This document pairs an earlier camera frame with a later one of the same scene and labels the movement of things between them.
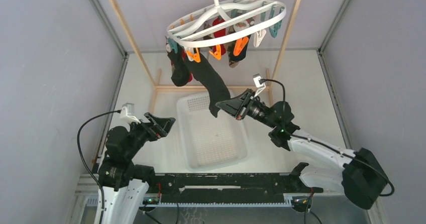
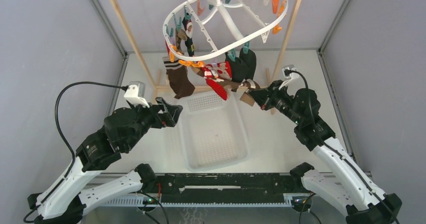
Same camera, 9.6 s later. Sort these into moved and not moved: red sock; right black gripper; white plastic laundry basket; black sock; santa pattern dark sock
Moved: santa pattern dark sock; right black gripper; red sock; black sock
Not moved: white plastic laundry basket
